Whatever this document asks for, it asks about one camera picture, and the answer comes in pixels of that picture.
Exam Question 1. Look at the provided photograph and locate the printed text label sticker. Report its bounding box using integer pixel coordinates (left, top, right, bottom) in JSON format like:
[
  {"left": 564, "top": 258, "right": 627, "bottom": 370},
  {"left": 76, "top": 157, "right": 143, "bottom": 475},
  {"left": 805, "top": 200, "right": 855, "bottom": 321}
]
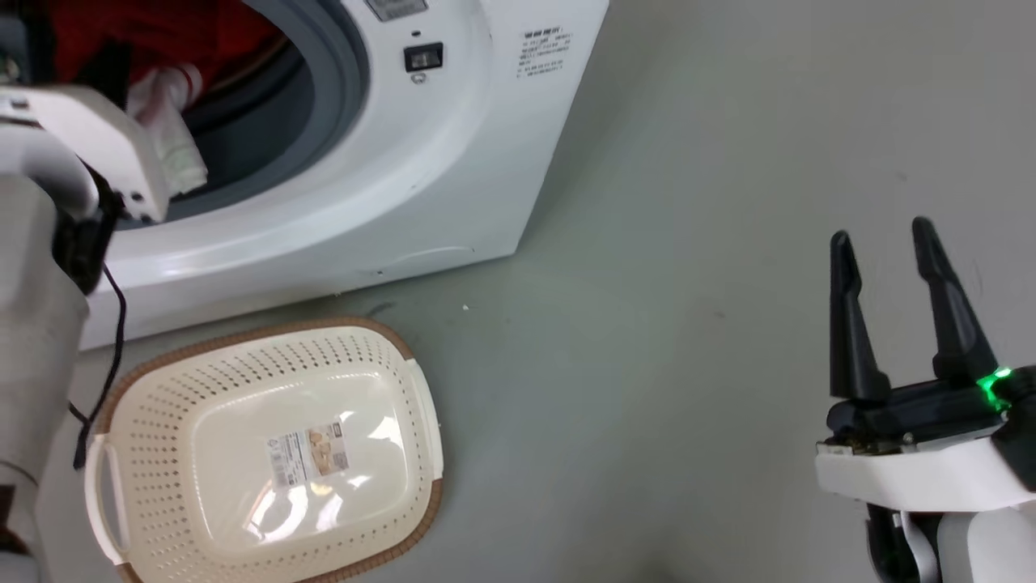
[{"left": 516, "top": 28, "right": 575, "bottom": 79}]

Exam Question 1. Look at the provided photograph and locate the cream perforated laundry basket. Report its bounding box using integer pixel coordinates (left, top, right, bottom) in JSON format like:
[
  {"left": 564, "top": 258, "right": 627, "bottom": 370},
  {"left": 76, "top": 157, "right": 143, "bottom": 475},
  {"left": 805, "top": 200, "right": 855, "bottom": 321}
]
[{"left": 84, "top": 317, "right": 445, "bottom": 583}]

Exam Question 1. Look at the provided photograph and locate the red garment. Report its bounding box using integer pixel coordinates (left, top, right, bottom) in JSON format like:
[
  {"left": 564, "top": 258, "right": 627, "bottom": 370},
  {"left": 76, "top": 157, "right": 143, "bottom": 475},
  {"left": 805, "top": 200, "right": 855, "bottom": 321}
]
[{"left": 45, "top": 0, "right": 286, "bottom": 104}]

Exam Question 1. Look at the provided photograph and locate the product sticker in basket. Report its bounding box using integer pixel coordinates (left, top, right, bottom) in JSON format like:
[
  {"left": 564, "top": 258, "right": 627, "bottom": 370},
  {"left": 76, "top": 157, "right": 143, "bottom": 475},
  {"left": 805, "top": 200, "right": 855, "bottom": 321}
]
[{"left": 268, "top": 423, "right": 350, "bottom": 487}]

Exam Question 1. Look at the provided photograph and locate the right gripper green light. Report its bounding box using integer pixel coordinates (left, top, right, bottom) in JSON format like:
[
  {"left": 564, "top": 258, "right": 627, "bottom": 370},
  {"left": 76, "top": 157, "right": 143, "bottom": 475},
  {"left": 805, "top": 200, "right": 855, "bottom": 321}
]
[{"left": 814, "top": 216, "right": 1036, "bottom": 513}]

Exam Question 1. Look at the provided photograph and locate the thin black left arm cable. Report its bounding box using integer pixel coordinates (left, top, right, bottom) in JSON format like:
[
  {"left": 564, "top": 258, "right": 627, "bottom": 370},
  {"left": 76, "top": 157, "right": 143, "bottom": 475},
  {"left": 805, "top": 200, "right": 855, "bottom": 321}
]
[{"left": 71, "top": 263, "right": 129, "bottom": 472}]

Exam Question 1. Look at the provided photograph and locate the grey rectangular label plate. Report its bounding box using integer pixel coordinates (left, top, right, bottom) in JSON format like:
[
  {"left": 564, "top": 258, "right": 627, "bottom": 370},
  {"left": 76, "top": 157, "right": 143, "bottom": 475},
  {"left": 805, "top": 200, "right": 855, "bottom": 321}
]
[{"left": 363, "top": 0, "right": 429, "bottom": 22}]

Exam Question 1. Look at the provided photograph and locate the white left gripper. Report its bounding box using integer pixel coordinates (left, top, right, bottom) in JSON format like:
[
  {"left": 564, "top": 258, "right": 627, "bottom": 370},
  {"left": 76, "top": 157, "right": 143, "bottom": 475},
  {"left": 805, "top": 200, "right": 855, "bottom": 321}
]
[{"left": 0, "top": 42, "right": 172, "bottom": 224}]

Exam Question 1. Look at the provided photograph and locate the grey rubber door gasket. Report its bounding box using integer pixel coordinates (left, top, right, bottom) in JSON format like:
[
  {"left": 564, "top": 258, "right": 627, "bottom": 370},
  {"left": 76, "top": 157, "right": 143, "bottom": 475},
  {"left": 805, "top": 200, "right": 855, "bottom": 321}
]
[{"left": 113, "top": 0, "right": 372, "bottom": 231}]

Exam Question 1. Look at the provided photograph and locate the black door latch socket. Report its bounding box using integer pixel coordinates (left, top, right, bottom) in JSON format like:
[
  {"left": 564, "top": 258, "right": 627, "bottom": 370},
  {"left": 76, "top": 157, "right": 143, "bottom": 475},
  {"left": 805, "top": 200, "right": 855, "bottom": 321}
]
[{"left": 403, "top": 42, "right": 445, "bottom": 74}]

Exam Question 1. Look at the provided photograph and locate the white cloth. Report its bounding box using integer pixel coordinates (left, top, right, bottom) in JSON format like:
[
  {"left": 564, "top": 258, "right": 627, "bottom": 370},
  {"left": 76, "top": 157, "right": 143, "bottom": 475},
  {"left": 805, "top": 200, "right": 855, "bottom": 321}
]
[{"left": 125, "top": 64, "right": 209, "bottom": 198}]

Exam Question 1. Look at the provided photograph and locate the white front-load washing machine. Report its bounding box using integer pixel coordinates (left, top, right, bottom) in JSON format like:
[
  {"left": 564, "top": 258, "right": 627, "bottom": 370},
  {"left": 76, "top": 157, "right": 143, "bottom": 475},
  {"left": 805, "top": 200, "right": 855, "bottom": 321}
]
[{"left": 0, "top": 0, "right": 610, "bottom": 351}]

